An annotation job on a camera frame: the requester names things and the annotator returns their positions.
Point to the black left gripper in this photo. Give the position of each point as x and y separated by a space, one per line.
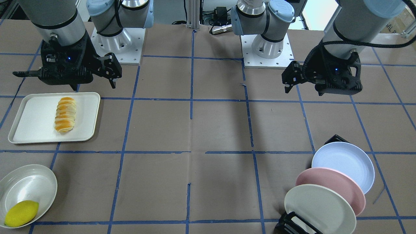
312 66

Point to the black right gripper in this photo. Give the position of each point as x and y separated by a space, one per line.
87 52

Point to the orange striped bread roll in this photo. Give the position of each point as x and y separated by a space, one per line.
65 115

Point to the blue plate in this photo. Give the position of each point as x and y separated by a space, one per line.
348 159

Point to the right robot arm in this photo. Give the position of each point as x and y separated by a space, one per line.
58 21

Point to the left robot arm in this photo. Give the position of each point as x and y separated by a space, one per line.
355 26

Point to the pink plate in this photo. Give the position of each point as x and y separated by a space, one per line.
336 181

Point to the cream plate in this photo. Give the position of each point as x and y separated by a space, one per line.
323 208

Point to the white rectangular tray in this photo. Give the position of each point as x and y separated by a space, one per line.
35 118

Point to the black dish rack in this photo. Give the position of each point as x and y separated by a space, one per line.
336 138

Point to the silver cylindrical connector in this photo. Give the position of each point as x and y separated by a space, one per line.
221 29

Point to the black power adapter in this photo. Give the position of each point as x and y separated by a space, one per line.
221 13

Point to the white shallow bowl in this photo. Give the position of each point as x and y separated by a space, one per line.
30 182

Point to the cardboard box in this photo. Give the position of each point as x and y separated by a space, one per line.
400 23

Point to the yellow lemon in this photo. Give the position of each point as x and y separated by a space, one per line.
22 213

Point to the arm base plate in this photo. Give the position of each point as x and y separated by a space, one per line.
252 60
127 46

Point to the aluminium frame post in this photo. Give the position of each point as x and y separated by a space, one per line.
193 14

